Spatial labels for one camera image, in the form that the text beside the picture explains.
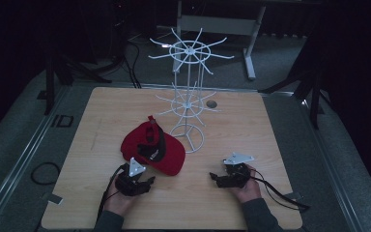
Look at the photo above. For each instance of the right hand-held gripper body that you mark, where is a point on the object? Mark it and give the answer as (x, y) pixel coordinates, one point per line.
(236, 175)

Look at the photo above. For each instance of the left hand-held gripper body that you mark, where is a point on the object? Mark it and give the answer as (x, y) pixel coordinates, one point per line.
(129, 183)

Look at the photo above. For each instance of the red baseball cap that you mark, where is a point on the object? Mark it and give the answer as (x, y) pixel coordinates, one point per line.
(170, 158)

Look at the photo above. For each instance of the person's right hand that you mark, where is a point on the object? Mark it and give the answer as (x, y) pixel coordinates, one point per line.
(249, 191)

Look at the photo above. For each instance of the person's left hand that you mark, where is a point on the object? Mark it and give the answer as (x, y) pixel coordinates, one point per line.
(117, 201)

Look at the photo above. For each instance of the grey tape strip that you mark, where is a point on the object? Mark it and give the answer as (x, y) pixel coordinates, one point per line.
(294, 195)
(54, 198)

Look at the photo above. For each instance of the round grey table grommet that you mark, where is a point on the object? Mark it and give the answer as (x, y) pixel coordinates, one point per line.
(211, 104)

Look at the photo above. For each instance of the black tripod stand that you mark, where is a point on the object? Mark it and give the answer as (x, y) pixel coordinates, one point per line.
(50, 83)
(314, 93)

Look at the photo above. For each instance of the white metal desk frame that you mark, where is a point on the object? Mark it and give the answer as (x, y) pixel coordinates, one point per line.
(219, 25)

